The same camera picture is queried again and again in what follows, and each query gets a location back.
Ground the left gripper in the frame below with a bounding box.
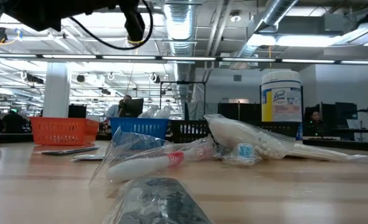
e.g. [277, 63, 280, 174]
[0, 0, 122, 32]

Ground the black comb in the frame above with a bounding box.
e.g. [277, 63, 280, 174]
[102, 176, 214, 224]
[70, 154, 110, 162]
[40, 146, 100, 156]

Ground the red white toothbrush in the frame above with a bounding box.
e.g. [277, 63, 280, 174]
[90, 136, 217, 187]

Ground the white pillar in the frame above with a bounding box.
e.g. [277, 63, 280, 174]
[42, 62, 72, 118]

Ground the black background cabinet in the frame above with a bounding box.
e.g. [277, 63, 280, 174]
[68, 104, 87, 119]

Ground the person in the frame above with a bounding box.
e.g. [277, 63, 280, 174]
[105, 95, 133, 121]
[1, 108, 32, 134]
[308, 110, 324, 128]

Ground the orange plastic basket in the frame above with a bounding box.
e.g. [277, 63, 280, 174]
[30, 116, 100, 147]

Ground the black background monitor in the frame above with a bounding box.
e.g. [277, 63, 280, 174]
[118, 98, 144, 118]

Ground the blue plastic basket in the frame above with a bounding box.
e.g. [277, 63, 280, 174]
[108, 117, 171, 141]

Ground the horizontal bar with light strips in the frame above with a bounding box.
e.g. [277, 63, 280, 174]
[0, 52, 368, 66]

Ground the black plastic basket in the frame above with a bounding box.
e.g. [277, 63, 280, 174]
[170, 119, 212, 144]
[261, 121, 300, 138]

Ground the white Lysol wipes canister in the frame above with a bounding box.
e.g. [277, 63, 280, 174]
[260, 70, 303, 123]

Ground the black monitor workstation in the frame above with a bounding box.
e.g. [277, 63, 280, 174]
[304, 101, 368, 141]

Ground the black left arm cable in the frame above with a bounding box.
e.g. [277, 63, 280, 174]
[68, 0, 155, 51]

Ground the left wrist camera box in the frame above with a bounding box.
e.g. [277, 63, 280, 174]
[120, 0, 146, 34]

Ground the ribbed silver ventilation duct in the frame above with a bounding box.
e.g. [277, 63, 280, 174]
[162, 0, 200, 113]

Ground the smooth silver ventilation duct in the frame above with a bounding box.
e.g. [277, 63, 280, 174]
[230, 0, 300, 71]

